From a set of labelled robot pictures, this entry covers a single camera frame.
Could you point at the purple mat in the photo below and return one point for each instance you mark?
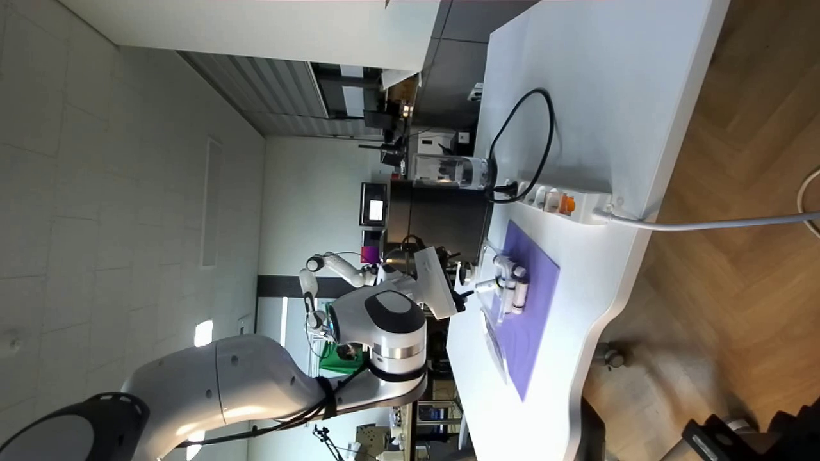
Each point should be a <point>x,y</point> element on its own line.
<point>522,319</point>

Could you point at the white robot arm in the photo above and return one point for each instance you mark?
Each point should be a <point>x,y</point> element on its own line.
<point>249,385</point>

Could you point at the green cloth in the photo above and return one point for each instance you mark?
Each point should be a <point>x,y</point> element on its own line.
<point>338,359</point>

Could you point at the small white-capped bottle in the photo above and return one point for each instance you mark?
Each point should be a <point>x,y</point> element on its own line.
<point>519,289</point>

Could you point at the white power strip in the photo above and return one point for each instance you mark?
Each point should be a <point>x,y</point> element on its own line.
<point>564,204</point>

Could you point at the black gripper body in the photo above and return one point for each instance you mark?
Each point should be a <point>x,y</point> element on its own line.
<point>461,280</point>

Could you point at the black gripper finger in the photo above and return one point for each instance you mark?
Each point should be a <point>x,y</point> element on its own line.
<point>487,289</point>
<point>486,268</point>

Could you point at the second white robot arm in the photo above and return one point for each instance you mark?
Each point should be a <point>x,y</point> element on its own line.
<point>329,262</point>

